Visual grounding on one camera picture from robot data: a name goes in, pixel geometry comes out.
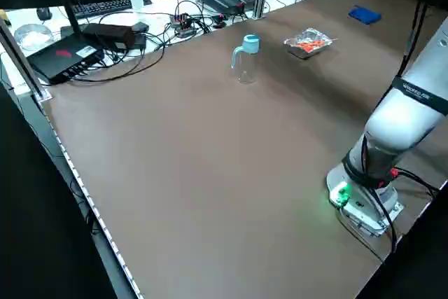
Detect clear bottle with blue cap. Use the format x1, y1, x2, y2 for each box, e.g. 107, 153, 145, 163
230, 34, 262, 85

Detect blue dishcloth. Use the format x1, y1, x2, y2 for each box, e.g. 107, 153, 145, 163
348, 5, 382, 26

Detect usb hub with red plugs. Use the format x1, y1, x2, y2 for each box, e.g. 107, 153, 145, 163
170, 13, 197, 38

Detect black power adapter brick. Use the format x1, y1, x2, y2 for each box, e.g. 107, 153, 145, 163
82, 22, 136, 50

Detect black keyboard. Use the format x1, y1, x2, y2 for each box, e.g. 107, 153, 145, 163
71, 0, 134, 20

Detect black computer box red logo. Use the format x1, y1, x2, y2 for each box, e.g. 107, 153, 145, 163
26, 31, 106, 85

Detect black monitor stand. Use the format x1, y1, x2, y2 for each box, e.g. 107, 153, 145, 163
48, 0, 85, 39

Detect glass bowl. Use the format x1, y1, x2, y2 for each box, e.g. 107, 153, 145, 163
13, 24, 54, 51

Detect black desk cable loop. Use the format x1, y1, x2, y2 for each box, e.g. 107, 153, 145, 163
68, 41, 165, 83

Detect black base cables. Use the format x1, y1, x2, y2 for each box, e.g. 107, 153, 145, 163
335, 167, 440, 254

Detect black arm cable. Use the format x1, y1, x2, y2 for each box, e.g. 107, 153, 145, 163
398, 0, 426, 78

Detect aluminium frame rail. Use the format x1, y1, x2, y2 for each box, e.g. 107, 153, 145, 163
0, 18, 53, 102

